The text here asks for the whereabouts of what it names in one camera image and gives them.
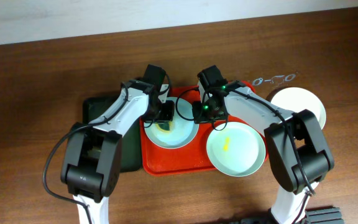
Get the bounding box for green yellow sponge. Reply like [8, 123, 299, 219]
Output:
[157, 121, 172, 132]

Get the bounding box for light blue plate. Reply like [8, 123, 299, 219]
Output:
[140, 109, 199, 149]

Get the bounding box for white plate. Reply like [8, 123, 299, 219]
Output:
[270, 87, 326, 129]

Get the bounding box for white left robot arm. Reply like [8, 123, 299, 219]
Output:
[60, 65, 174, 223]

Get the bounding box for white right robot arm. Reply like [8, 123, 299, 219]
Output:
[193, 65, 342, 223]

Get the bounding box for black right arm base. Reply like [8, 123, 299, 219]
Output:
[229, 207, 344, 224]

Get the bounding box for black plastic tray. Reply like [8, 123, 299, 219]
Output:
[83, 95, 142, 172]

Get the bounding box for red plastic tray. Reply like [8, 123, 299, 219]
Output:
[139, 81, 269, 177]

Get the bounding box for light green plate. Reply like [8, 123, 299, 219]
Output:
[206, 122, 266, 177]

